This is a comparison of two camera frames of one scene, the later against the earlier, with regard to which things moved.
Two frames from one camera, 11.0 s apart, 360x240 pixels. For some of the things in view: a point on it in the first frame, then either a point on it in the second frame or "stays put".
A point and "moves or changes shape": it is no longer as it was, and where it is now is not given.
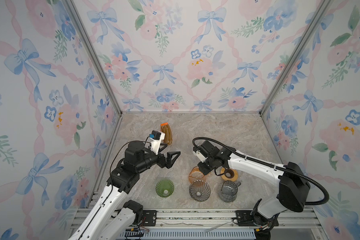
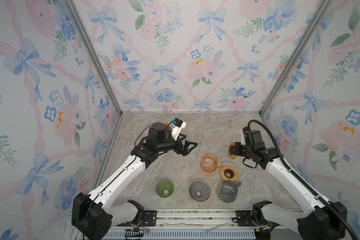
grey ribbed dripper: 199,190 stays put
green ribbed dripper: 164,188 stays put
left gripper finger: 164,145 to 184,136
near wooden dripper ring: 230,174 stays put
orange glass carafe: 195,174 moves or changes shape
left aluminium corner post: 95,56 stays put
